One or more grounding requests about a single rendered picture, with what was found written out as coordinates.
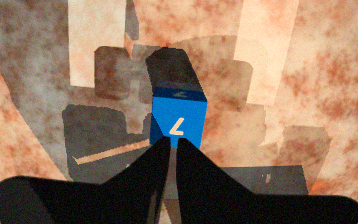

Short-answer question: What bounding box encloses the blue block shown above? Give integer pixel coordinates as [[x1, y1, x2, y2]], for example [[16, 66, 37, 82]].
[[149, 87, 208, 149]]

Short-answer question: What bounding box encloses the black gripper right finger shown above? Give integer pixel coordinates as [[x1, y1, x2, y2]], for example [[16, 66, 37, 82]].
[[176, 138, 358, 224]]

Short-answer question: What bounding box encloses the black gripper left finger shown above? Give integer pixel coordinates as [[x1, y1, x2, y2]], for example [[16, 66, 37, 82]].
[[0, 136, 171, 224]]

